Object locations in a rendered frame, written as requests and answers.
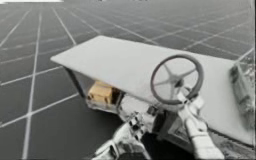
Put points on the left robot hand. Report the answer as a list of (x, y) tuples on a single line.
[(133, 128)]

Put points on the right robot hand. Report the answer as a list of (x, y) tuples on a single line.
[(190, 106)]

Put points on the dark steering wheel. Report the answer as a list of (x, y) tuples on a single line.
[(156, 90)]

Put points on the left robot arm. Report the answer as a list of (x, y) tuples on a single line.
[(115, 148)]

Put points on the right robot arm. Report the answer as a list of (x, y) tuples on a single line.
[(201, 140)]

